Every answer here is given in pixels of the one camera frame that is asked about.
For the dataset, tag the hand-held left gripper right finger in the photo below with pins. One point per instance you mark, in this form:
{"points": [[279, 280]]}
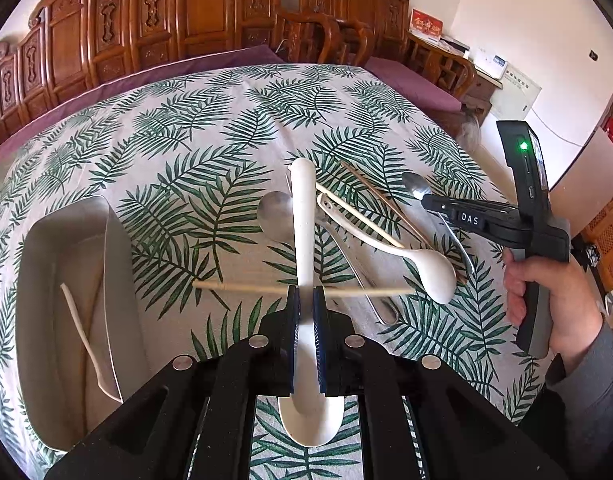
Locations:
{"points": [[319, 340]]}

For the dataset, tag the short purple seat cushion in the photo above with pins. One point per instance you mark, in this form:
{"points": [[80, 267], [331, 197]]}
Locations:
{"points": [[416, 82]]}

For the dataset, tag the green leaf print tablecloth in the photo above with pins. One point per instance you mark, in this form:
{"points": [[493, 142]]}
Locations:
{"points": [[186, 135]]}

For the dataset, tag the white rectangular utensil tray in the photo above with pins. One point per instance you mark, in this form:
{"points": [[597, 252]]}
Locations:
{"points": [[51, 260]]}

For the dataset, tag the long purple seat cushion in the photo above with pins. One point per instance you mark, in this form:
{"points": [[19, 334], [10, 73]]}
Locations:
{"points": [[136, 77]]}

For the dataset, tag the long carved wooden bench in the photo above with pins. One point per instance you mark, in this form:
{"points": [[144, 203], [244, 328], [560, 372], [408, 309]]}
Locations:
{"points": [[111, 25]]}

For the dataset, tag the wooden lattice cabinet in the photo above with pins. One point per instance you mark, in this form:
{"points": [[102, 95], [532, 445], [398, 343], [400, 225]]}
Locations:
{"points": [[609, 245]]}

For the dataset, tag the person's right hand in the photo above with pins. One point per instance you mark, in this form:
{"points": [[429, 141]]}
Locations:
{"points": [[576, 310]]}

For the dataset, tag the carved wooden armchair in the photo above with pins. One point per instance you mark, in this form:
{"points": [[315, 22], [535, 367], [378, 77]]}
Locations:
{"points": [[316, 35]]}

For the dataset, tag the small metal spoon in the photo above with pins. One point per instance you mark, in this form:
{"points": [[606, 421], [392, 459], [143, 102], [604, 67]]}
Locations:
{"points": [[415, 185]]}

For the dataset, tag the white electrical panel box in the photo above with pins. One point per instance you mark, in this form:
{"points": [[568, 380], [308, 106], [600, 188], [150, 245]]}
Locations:
{"points": [[519, 95]]}

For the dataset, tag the plain white ceramic spoon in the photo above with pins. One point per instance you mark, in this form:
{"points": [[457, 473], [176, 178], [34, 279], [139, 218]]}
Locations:
{"points": [[304, 210]]}

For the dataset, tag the person's right forearm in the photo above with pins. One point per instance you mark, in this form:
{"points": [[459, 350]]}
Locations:
{"points": [[596, 400]]}

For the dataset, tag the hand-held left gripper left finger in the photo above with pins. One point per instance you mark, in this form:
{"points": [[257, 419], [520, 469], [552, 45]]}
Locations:
{"points": [[295, 340]]}

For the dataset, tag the red gift box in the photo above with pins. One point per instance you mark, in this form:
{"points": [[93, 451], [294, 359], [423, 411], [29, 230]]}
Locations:
{"points": [[426, 25]]}

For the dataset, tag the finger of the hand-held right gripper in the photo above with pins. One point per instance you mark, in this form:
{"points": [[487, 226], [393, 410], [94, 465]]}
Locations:
{"points": [[466, 212]]}

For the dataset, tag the wooden side table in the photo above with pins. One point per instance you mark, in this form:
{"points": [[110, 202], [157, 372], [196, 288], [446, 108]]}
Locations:
{"points": [[446, 70]]}

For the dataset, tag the large metal spoon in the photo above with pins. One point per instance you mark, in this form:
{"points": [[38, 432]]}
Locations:
{"points": [[274, 217]]}

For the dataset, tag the small white ceramic spoon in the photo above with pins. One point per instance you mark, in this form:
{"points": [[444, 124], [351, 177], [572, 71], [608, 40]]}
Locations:
{"points": [[81, 330]]}

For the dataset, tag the light bamboo chopstick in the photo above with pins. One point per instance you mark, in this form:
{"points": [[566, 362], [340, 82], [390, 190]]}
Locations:
{"points": [[361, 217], [236, 286]]}

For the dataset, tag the clear plastic bag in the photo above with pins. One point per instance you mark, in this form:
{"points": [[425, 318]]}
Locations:
{"points": [[470, 130]]}

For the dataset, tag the small white wall device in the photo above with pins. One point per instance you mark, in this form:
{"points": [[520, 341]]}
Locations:
{"points": [[489, 65]]}

